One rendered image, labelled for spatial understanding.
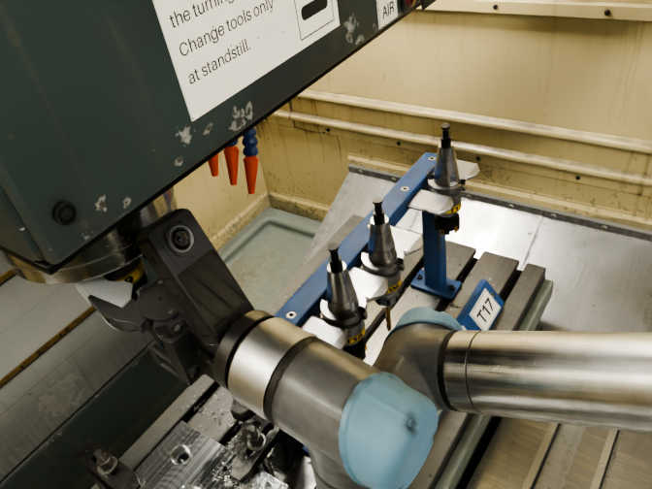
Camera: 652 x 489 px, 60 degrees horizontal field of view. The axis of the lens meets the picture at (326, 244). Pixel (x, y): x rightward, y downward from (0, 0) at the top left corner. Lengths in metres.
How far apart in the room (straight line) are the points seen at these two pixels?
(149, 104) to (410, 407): 0.25
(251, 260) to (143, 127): 1.62
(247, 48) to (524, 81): 1.07
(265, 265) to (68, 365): 0.87
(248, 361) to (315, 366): 0.05
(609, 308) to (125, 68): 1.27
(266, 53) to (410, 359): 0.31
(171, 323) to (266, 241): 1.51
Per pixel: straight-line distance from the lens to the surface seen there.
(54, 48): 0.29
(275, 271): 1.85
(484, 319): 1.15
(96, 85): 0.30
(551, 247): 1.50
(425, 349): 0.54
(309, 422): 0.41
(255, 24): 0.37
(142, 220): 0.50
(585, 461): 1.24
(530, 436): 1.23
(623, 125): 1.38
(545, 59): 1.36
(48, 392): 1.20
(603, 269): 1.48
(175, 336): 0.50
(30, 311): 1.10
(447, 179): 0.98
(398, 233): 0.90
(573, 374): 0.48
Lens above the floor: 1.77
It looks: 39 degrees down
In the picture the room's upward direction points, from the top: 11 degrees counter-clockwise
